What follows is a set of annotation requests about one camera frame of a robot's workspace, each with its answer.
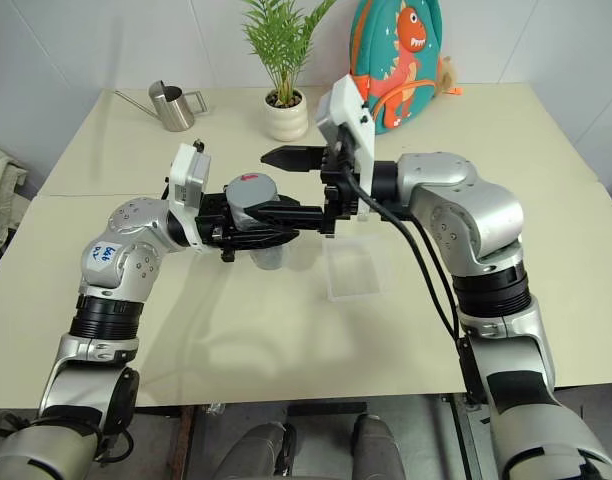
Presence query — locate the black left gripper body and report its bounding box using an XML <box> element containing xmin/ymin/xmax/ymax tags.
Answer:
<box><xmin>195</xmin><ymin>191</ymin><xmax>248</xmax><ymax>265</ymax></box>

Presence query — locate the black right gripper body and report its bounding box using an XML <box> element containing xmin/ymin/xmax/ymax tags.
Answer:
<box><xmin>319</xmin><ymin>139</ymin><xmax>363</xmax><ymax>237</ymax></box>

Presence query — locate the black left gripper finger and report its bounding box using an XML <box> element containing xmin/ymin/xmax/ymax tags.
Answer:
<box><xmin>224</xmin><ymin>228</ymin><xmax>304</xmax><ymax>251</ymax></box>

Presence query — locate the clear plastic jar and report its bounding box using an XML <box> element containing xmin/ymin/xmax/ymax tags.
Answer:
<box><xmin>229</xmin><ymin>202</ymin><xmax>288</xmax><ymax>272</ymax></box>

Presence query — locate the grey jar lid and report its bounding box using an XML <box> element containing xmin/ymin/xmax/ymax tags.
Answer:
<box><xmin>223</xmin><ymin>173</ymin><xmax>281</xmax><ymax>224</ymax></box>

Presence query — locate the clear plastic box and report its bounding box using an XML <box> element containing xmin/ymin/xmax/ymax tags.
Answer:
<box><xmin>323</xmin><ymin>234</ymin><xmax>395</xmax><ymax>301</ymax></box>

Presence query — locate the white ribbed plant pot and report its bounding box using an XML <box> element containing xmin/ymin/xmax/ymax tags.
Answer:
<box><xmin>263</xmin><ymin>88</ymin><xmax>308</xmax><ymax>142</ymax></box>

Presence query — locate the green palm plant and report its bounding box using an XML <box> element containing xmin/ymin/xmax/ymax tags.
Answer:
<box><xmin>238</xmin><ymin>0</ymin><xmax>337</xmax><ymax>106</ymax></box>

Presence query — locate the white handwritten label sticker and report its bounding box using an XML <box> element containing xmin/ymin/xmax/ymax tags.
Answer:
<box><xmin>88</xmin><ymin>240</ymin><xmax>118</xmax><ymax>274</ymax></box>

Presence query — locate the silver metal watering can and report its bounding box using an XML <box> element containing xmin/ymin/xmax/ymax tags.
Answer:
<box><xmin>113</xmin><ymin>79</ymin><xmax>211</xmax><ymax>133</ymax></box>

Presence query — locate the teal dinosaur backpack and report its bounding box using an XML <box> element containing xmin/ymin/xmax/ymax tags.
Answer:
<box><xmin>349</xmin><ymin>0</ymin><xmax>445</xmax><ymax>137</ymax></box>

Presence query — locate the beige crumpled cloth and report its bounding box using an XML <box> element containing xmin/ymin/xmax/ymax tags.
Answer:
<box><xmin>0</xmin><ymin>142</ymin><xmax>30</xmax><ymax>256</ymax></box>

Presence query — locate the grey rounded shape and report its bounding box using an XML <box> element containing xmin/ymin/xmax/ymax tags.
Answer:
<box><xmin>218</xmin><ymin>422</ymin><xmax>297</xmax><ymax>480</ymax></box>
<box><xmin>353</xmin><ymin>413</ymin><xmax>407</xmax><ymax>480</ymax></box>

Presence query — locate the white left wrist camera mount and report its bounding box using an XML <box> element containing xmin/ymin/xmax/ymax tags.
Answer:
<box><xmin>167</xmin><ymin>142</ymin><xmax>214</xmax><ymax>250</ymax></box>

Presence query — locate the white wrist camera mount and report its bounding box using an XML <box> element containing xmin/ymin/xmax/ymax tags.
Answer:
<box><xmin>314</xmin><ymin>74</ymin><xmax>377</xmax><ymax>222</ymax></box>
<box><xmin>167</xmin><ymin>142</ymin><xmax>214</xmax><ymax>250</ymax></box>

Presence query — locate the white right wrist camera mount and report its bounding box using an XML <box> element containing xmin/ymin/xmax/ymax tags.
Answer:
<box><xmin>314</xmin><ymin>74</ymin><xmax>377</xmax><ymax>222</ymax></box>

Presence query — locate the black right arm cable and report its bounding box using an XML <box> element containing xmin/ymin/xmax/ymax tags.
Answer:
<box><xmin>339</xmin><ymin>149</ymin><xmax>470</xmax><ymax>346</ymax></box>

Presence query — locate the beige plush keychain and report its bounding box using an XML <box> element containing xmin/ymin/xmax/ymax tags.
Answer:
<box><xmin>435</xmin><ymin>55</ymin><xmax>463</xmax><ymax>99</ymax></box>

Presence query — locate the black metal table frame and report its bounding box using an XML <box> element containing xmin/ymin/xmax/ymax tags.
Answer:
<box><xmin>285</xmin><ymin>401</ymin><xmax>368</xmax><ymax>417</ymax></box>

